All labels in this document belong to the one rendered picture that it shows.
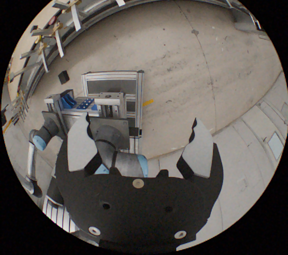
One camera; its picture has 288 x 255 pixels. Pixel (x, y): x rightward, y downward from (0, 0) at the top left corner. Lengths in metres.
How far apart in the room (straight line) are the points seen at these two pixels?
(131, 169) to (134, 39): 1.39
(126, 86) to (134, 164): 1.03
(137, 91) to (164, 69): 0.50
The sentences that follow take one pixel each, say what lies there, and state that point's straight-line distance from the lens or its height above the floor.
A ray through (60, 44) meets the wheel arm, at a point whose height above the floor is 0.86.
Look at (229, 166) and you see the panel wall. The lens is 2.20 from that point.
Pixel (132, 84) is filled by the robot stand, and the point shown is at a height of 0.21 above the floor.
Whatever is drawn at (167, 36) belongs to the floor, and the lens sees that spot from 1.49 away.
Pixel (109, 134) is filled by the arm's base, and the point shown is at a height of 1.09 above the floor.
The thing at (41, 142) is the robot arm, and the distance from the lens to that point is 0.74.
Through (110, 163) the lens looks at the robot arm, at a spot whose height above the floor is 1.24.
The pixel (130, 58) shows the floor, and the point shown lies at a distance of 1.44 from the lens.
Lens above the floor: 1.43
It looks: 60 degrees down
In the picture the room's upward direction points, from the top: 180 degrees clockwise
